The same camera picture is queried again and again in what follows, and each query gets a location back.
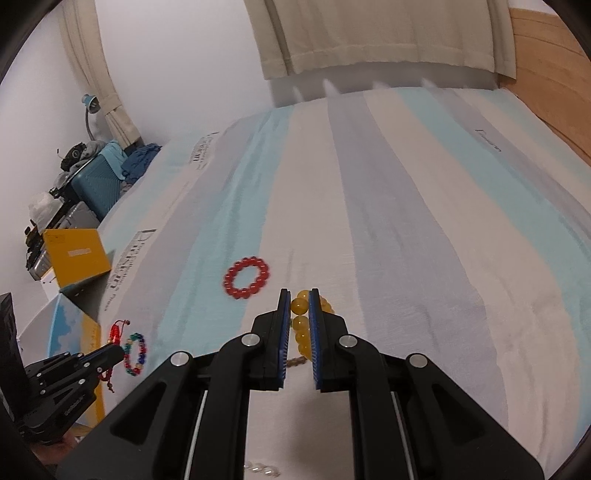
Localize dark blue clothes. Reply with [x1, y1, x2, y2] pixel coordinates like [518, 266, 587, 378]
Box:
[121, 144, 162, 184]

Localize red bead bracelet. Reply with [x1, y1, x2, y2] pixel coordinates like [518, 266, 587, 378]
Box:
[224, 257, 271, 301]

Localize striped bed sheet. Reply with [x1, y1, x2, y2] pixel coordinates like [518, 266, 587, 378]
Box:
[99, 85, 591, 480]

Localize silver suitcase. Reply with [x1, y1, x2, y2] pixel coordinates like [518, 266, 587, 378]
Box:
[28, 200, 100, 280]

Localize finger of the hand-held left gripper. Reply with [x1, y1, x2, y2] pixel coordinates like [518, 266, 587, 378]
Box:
[79, 344, 125, 372]
[27, 353, 86, 377]

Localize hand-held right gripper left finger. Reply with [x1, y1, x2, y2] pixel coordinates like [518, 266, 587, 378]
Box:
[55, 288, 291, 480]

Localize beige curtain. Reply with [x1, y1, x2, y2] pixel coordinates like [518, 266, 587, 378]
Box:
[242, 0, 515, 80]

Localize teal suitcase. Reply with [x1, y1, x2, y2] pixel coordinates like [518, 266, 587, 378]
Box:
[71, 147, 125, 222]

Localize yellow bead bracelet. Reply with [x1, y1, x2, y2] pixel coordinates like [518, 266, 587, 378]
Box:
[290, 290, 335, 365]

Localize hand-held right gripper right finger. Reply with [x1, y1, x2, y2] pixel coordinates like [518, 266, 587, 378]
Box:
[309, 288, 543, 480]

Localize light blue cloth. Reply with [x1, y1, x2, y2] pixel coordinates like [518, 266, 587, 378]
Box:
[102, 141, 127, 182]

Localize clear bead bracelet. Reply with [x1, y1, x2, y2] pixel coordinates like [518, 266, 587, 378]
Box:
[245, 460, 281, 478]

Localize red string bracelet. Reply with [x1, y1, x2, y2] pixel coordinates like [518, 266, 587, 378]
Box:
[99, 320, 130, 393]

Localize yellow and white cardboard box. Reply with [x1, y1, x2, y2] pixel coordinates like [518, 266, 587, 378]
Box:
[18, 228, 114, 425]

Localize multicolour bead bracelet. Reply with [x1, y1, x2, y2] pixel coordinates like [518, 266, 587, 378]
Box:
[122, 333, 147, 378]

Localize tied cream curtain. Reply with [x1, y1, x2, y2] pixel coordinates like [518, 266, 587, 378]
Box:
[60, 0, 141, 148]

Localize blue desk lamp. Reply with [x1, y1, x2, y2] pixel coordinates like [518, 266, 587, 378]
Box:
[81, 93, 102, 141]

